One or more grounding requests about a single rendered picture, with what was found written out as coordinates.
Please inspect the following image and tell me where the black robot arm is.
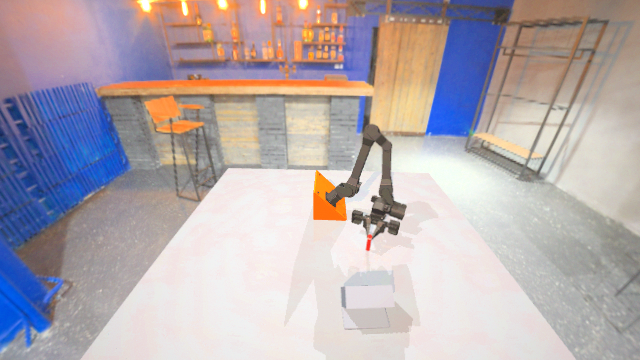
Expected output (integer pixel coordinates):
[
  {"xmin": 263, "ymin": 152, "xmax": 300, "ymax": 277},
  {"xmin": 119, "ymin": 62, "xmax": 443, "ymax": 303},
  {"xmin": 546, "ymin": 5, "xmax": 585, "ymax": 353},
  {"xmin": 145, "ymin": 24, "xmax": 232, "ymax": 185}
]
[{"xmin": 325, "ymin": 123, "xmax": 407, "ymax": 221}]

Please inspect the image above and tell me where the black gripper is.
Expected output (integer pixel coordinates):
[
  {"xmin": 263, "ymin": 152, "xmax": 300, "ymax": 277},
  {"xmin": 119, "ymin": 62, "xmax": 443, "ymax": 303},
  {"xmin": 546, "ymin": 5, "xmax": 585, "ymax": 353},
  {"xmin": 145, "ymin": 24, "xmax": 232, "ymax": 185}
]
[{"xmin": 351, "ymin": 210, "xmax": 400, "ymax": 239}]

